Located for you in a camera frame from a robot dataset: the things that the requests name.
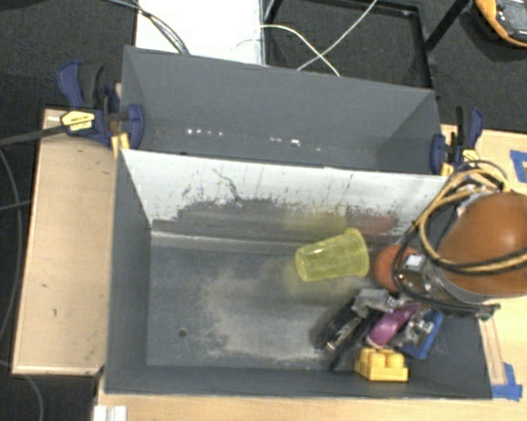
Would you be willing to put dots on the purple cylinder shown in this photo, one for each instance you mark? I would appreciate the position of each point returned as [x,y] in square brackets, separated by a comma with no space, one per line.
[386,328]

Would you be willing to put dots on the orange ball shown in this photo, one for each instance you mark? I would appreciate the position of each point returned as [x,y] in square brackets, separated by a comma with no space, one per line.
[384,267]

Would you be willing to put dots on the black hand tool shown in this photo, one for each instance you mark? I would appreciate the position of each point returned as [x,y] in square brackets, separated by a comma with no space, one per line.
[342,328]

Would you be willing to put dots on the clear yellow plastic cup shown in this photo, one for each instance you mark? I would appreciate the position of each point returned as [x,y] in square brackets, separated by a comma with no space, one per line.
[333,257]

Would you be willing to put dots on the yellow toy brick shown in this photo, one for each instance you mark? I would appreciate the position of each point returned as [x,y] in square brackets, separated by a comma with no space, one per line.
[380,366]

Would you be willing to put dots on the blue block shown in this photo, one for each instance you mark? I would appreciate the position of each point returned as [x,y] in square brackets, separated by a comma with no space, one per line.
[427,345]

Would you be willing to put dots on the grey metal bin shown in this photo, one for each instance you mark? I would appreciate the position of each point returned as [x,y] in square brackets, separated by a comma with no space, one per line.
[238,294]

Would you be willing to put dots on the pale wood board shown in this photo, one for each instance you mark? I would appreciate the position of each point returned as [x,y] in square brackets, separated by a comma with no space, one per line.
[69,234]

